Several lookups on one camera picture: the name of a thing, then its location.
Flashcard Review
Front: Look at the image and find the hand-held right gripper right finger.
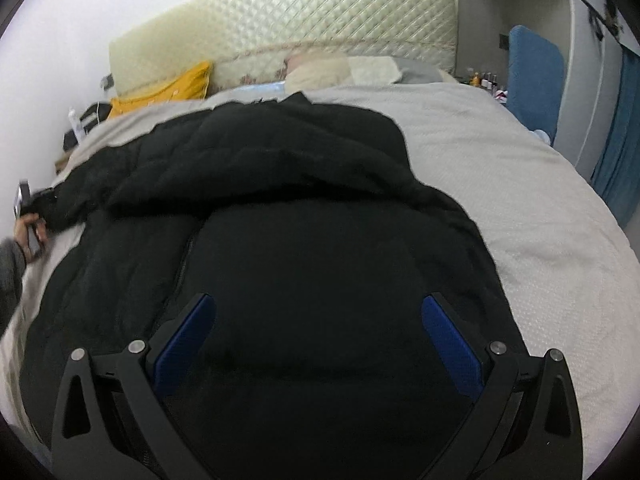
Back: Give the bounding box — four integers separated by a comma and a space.
420, 292, 584, 480

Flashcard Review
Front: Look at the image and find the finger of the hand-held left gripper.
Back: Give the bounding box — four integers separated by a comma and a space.
30, 187, 58, 212

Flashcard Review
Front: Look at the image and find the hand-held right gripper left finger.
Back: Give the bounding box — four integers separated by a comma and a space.
50, 292, 217, 480

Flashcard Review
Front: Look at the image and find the black puffer jacket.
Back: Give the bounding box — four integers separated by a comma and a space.
20, 92, 532, 480

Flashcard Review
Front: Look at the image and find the person's left forearm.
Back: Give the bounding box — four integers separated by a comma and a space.
0, 237, 28, 337

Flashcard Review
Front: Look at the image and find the person's left hand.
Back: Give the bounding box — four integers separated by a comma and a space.
14, 213, 49, 263

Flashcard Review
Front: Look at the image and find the cluttered bedside table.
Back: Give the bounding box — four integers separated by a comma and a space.
54, 101, 113, 171

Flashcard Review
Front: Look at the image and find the light grey bed blanket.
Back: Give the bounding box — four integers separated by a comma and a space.
0, 81, 640, 466

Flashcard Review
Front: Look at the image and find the yellow pillow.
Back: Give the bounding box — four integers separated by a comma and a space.
107, 61, 213, 120

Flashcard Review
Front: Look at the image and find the blue curtain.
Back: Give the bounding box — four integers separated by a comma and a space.
591, 46, 640, 231

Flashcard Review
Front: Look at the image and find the row of small bottles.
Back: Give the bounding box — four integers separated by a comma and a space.
467, 67, 508, 98

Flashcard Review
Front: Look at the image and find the blue padded chair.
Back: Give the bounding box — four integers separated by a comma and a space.
505, 25, 566, 147

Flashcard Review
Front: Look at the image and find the grey pillow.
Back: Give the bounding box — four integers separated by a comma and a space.
392, 58, 458, 85

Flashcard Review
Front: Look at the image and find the cream floral pillow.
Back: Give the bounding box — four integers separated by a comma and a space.
215, 52, 401, 97

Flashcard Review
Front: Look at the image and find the cream quilted headboard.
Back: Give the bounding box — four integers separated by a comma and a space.
108, 0, 459, 96

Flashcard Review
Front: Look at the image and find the white wardrobe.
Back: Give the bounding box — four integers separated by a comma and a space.
456, 0, 623, 181

